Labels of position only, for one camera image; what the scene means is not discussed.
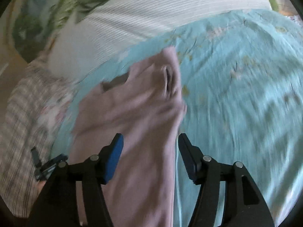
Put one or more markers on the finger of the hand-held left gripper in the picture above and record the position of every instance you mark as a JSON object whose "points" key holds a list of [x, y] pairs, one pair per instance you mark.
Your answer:
{"points": [[52, 162], [36, 157]]}

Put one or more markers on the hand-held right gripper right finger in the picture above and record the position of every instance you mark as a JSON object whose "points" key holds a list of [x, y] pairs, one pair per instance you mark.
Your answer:
{"points": [[189, 160]]}

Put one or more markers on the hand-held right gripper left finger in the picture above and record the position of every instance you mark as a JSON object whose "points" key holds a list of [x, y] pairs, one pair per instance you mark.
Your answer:
{"points": [[114, 160]]}

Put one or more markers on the pink garment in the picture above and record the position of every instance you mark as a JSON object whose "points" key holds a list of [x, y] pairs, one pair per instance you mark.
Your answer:
{"points": [[132, 127]]}

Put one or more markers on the grey plaid cloth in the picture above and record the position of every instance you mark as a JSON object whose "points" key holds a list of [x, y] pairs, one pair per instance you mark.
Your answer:
{"points": [[26, 113]]}

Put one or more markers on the light blue floral bedsheet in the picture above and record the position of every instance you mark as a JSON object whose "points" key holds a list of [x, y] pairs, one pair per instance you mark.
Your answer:
{"points": [[236, 104]]}

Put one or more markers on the green leaf print pillow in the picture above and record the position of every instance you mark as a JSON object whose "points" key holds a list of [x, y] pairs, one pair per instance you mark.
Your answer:
{"points": [[45, 21]]}

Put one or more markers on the white ribbed blanket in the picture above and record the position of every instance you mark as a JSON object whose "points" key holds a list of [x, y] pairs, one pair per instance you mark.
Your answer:
{"points": [[142, 21]]}

